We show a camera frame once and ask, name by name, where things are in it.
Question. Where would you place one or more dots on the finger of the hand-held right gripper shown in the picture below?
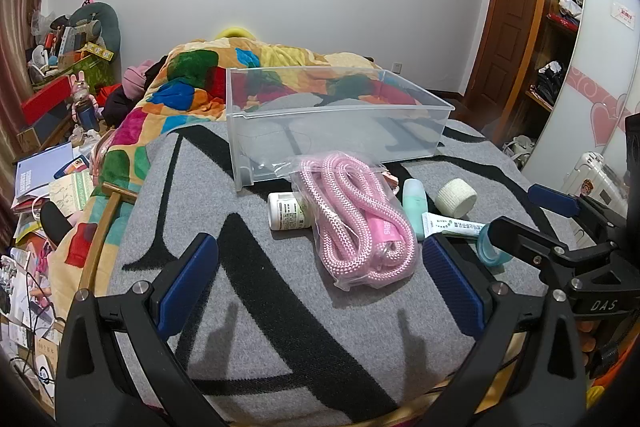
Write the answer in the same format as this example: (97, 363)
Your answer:
(520, 239)
(552, 199)

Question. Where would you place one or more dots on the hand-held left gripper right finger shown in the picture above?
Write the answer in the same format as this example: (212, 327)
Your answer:
(452, 279)

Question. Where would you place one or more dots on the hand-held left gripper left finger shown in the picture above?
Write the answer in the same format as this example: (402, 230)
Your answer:
(187, 277)

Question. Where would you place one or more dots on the blue tape roll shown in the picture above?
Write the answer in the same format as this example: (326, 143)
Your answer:
(484, 253)

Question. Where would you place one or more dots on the person's right hand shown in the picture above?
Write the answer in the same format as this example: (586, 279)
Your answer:
(589, 334)

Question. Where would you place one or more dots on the white suitcase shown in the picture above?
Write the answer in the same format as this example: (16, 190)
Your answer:
(590, 179)

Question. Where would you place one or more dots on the white ointment tube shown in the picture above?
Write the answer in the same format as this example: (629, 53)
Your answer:
(450, 224)

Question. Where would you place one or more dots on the white bandage roll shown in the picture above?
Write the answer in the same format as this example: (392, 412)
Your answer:
(457, 197)

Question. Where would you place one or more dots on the mint green small bottle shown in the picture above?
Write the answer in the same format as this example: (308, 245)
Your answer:
(414, 207)

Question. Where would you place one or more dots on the grey blanket with black pattern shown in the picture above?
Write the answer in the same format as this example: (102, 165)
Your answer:
(280, 307)

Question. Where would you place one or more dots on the white pill bottle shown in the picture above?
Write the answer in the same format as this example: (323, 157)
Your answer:
(285, 212)

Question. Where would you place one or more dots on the green book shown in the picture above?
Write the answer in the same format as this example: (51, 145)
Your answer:
(72, 194)

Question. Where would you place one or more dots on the black rounded object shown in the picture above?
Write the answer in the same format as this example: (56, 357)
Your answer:
(55, 222)

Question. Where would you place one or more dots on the pink transparent pouch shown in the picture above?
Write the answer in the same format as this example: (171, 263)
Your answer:
(102, 154)

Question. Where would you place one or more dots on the white sliding door pink hearts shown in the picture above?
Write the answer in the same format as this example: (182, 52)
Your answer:
(600, 57)

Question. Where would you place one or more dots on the wooden wardrobe shelves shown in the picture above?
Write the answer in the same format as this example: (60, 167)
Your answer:
(550, 47)

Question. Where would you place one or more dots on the pile of papers and books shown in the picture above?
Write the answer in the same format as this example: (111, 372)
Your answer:
(25, 307)

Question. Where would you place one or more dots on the colourful patchwork blanket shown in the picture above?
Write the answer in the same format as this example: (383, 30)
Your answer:
(170, 107)

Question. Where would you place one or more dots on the red folded clothes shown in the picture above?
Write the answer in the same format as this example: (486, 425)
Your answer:
(560, 21)

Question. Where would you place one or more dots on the blue booklet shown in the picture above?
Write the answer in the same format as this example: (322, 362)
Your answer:
(42, 169)

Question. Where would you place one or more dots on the brown wooden door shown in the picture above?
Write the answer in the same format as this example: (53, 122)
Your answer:
(510, 22)

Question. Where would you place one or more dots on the dark clothing heap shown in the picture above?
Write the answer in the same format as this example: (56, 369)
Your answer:
(117, 107)

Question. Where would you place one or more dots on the clear plastic storage bin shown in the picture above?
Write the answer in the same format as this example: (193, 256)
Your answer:
(340, 127)

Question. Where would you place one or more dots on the white and dark folded clothes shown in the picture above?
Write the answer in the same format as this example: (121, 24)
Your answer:
(570, 4)

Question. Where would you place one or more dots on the pink knitted hat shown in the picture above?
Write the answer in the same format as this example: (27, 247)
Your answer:
(135, 79)

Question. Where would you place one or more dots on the pink rabbit toy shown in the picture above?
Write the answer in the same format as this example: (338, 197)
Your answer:
(82, 99)

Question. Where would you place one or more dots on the red box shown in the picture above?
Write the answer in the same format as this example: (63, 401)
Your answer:
(47, 99)

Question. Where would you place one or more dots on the green cardboard box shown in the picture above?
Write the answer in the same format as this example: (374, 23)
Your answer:
(87, 69)

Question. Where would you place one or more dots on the yellow pillow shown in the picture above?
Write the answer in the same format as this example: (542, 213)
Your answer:
(235, 33)

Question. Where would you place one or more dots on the grey-green neck pillow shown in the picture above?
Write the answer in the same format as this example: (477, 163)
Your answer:
(107, 27)

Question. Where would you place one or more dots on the wooden bed frame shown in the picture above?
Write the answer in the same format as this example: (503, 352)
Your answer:
(107, 217)

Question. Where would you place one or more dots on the white wall socket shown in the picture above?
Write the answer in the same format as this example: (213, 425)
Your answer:
(397, 67)

